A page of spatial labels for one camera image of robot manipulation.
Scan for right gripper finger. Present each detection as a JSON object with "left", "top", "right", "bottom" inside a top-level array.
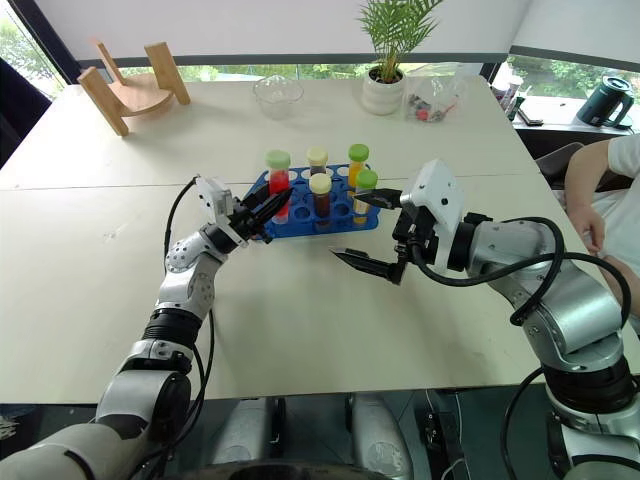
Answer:
[
  {"left": 329, "top": 247, "right": 408, "bottom": 287},
  {"left": 352, "top": 188, "right": 405, "bottom": 210}
]

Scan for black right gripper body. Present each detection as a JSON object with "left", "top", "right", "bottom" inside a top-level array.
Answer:
[{"left": 391, "top": 202, "right": 442, "bottom": 267}]

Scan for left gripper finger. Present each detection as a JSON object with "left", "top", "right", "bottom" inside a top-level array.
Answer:
[
  {"left": 253, "top": 187, "right": 295, "bottom": 229},
  {"left": 242, "top": 185, "right": 273, "bottom": 211}
]

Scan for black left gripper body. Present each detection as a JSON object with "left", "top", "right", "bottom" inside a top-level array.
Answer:
[{"left": 228, "top": 198, "right": 275, "bottom": 246}]

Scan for blue test tube rack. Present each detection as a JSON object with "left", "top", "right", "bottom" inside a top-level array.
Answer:
[{"left": 241, "top": 163, "right": 383, "bottom": 242}]

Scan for bystander hand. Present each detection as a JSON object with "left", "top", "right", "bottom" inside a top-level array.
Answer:
[{"left": 572, "top": 202, "right": 607, "bottom": 255}]

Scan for yellow tube green cap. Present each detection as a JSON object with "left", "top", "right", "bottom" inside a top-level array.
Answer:
[{"left": 352, "top": 169, "right": 380, "bottom": 227}]

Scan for red tube green cap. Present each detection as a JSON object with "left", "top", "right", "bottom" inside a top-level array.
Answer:
[{"left": 264, "top": 149, "right": 294, "bottom": 226}]

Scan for orange tube green cap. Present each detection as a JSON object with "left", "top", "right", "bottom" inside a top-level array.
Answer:
[{"left": 347, "top": 143, "right": 372, "bottom": 198}]

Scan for tall brown tube cream cap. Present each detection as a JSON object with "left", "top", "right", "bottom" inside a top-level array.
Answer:
[{"left": 308, "top": 172, "right": 334, "bottom": 228}]

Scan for short dark tube cream cap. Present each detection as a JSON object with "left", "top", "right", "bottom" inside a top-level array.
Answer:
[{"left": 305, "top": 145, "right": 329, "bottom": 178}]

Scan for clear glass bowl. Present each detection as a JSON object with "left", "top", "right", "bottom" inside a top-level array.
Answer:
[{"left": 251, "top": 74, "right": 306, "bottom": 122}]

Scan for potted palm white pot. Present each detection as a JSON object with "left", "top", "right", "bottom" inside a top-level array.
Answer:
[{"left": 356, "top": 0, "right": 445, "bottom": 118}]

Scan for clear plastic bag with items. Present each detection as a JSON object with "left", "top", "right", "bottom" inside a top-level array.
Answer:
[{"left": 403, "top": 61, "right": 470, "bottom": 124}]

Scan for grey chair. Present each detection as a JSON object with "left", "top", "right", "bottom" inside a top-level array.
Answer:
[{"left": 533, "top": 141, "right": 587, "bottom": 192}]

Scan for wooden curved stand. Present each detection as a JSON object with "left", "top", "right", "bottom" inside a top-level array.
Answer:
[{"left": 76, "top": 40, "right": 193, "bottom": 138}]

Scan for silver rounded robot leg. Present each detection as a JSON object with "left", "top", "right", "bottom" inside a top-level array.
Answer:
[
  {"left": 348, "top": 392, "right": 415, "bottom": 480},
  {"left": 211, "top": 396, "right": 275, "bottom": 467}
]

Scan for black robot waist block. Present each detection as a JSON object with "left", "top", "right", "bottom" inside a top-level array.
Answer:
[{"left": 423, "top": 389, "right": 469, "bottom": 480}]

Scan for bystander white clothes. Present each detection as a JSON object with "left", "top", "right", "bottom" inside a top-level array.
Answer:
[{"left": 589, "top": 133, "right": 640, "bottom": 321}]

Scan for dark rounded robot torso rim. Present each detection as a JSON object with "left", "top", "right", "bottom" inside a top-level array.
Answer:
[{"left": 182, "top": 461, "right": 404, "bottom": 480}]

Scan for dark green kettle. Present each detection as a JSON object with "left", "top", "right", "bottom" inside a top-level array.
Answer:
[{"left": 576, "top": 74, "right": 637, "bottom": 132}]

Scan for dark blue chair back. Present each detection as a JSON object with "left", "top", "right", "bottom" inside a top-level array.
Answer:
[{"left": 0, "top": 54, "right": 53, "bottom": 169}]

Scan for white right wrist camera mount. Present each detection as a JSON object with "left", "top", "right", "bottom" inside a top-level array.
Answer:
[{"left": 398, "top": 158, "right": 467, "bottom": 275}]

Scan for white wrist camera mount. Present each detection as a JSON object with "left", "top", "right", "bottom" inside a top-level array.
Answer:
[
  {"left": 398, "top": 158, "right": 467, "bottom": 275},
  {"left": 194, "top": 174, "right": 236, "bottom": 222}
]

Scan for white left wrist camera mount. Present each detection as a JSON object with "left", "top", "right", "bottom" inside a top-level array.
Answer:
[{"left": 194, "top": 174, "right": 236, "bottom": 222}]

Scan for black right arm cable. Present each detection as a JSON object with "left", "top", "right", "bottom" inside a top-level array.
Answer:
[
  {"left": 500, "top": 366, "right": 549, "bottom": 480},
  {"left": 406, "top": 215, "right": 633, "bottom": 329}
]

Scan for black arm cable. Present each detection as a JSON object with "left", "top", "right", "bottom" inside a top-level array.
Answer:
[
  {"left": 500, "top": 366, "right": 549, "bottom": 480},
  {"left": 164, "top": 176, "right": 202, "bottom": 275},
  {"left": 406, "top": 215, "right": 633, "bottom": 329},
  {"left": 143, "top": 308, "right": 217, "bottom": 472}
]

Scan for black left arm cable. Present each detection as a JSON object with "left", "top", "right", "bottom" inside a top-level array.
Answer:
[
  {"left": 143, "top": 308, "right": 217, "bottom": 472},
  {"left": 164, "top": 176, "right": 202, "bottom": 275}
]

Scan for thin white cable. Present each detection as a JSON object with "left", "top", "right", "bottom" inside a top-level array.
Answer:
[{"left": 441, "top": 455, "right": 467, "bottom": 480}]

